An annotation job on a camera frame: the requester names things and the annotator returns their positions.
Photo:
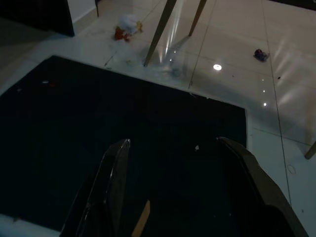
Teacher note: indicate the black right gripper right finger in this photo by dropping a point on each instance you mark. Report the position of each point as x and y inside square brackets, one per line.
[256, 182]

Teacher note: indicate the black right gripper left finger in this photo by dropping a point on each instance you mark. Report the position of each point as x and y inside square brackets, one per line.
[108, 177]

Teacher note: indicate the white and orange trash bundle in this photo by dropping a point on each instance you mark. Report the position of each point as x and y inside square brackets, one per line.
[127, 27]

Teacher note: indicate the small rubber band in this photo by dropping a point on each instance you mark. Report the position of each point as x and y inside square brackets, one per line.
[291, 169]

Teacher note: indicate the light wooden stick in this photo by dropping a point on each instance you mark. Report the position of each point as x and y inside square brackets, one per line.
[142, 219]

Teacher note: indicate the dark floor mat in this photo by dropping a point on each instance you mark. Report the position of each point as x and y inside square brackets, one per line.
[98, 118]

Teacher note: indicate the purple crumpled wrapper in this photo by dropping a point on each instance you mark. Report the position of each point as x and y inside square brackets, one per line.
[261, 54]

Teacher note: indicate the dark cabinet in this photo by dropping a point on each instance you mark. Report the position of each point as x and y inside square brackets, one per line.
[37, 14]

